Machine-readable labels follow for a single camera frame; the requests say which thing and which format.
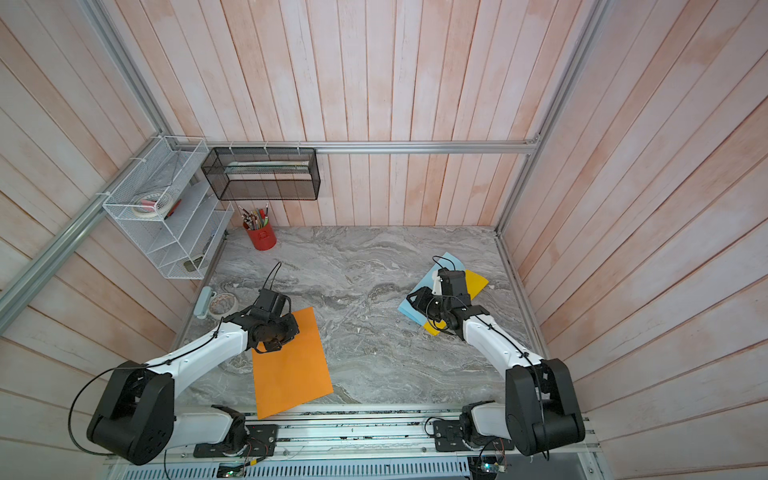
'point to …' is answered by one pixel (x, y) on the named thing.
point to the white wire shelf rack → (183, 241)
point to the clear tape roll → (222, 304)
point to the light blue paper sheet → (446, 261)
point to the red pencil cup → (263, 238)
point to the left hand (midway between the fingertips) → (296, 334)
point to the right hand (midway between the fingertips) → (410, 296)
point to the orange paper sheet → (295, 374)
